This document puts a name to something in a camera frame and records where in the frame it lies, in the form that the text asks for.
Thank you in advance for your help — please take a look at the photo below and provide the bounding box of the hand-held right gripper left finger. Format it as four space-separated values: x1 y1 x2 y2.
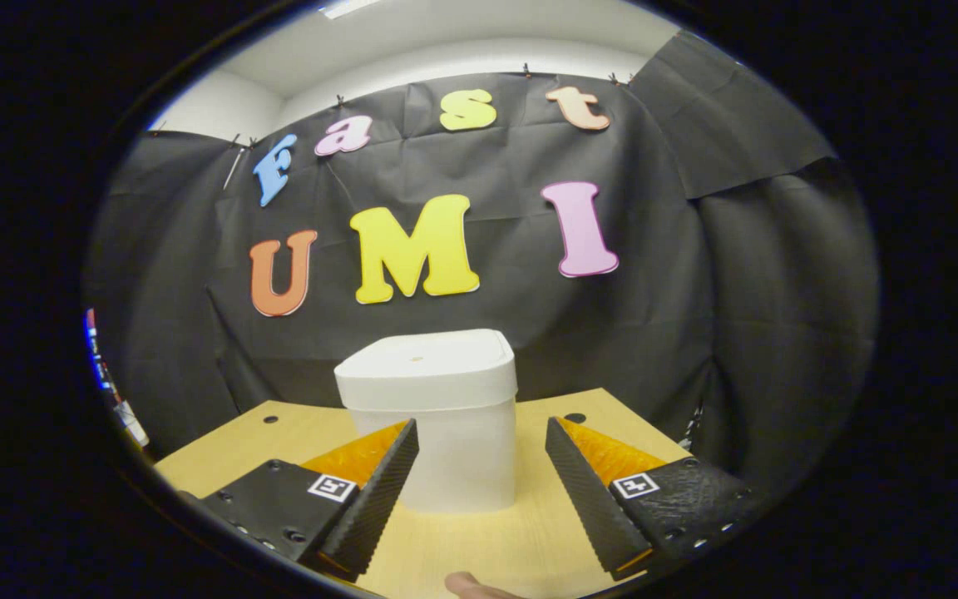
200 418 420 582

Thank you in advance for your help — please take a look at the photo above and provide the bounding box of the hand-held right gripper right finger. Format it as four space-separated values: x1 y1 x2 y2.
544 416 753 582

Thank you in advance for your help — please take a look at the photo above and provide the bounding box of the white desktop garbage bin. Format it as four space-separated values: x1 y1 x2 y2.
333 329 520 514

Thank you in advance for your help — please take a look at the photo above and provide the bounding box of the wooden desktop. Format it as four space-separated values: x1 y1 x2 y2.
153 387 692 598

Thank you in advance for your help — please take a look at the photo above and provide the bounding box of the black backdrop cloth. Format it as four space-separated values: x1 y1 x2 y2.
84 33 879 483

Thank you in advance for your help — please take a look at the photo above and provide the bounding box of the white side table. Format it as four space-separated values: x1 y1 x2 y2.
113 399 151 450

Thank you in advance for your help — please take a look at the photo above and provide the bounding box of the computer monitor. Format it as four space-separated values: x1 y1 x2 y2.
84 308 116 394

